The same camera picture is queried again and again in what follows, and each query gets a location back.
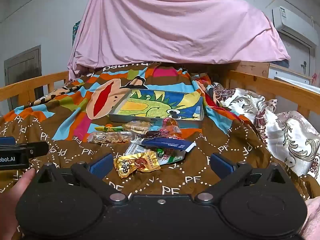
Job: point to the colourful printed blanket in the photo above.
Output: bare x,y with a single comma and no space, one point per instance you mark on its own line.
200,177

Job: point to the grey tray with dinosaur drawing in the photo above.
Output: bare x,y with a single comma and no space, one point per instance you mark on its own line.
150,105

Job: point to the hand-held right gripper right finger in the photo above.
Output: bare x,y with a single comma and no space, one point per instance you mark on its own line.
220,164

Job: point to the red and pink snack packet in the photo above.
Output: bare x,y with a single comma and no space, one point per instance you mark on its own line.
171,134

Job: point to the wooden board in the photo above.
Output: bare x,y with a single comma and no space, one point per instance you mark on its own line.
250,67

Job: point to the teal floral cloth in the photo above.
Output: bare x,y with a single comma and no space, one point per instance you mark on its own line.
75,32

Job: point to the person's left hand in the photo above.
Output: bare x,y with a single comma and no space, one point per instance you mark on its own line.
10,205

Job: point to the pink bed sheet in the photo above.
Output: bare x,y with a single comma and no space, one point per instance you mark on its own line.
175,25

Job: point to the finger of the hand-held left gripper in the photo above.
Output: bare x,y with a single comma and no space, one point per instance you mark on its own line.
37,148

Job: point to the yellow snack packet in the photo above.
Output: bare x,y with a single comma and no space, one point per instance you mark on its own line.
135,166

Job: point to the dark snack packet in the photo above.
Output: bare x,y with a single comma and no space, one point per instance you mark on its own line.
150,134

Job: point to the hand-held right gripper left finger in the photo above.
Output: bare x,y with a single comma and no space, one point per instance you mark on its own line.
101,165

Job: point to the wooden bed rail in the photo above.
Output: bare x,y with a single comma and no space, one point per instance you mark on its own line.
25,85
275,85

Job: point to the person's right hand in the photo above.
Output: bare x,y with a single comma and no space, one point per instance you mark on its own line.
312,217

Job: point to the white air conditioner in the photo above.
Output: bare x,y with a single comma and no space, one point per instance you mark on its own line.
292,21

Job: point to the green and yellow candy packet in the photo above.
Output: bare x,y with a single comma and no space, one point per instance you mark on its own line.
110,129

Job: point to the giraffe print cloth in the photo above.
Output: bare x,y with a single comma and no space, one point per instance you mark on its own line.
55,96

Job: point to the clear nut bar packet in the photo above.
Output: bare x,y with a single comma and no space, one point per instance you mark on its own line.
110,137

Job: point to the green and white snack packet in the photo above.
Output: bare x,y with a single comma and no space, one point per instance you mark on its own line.
172,158

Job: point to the blue snack packet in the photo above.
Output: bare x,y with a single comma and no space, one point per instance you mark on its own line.
165,143

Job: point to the clear oat bar packet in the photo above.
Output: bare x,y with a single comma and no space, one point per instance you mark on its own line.
137,127

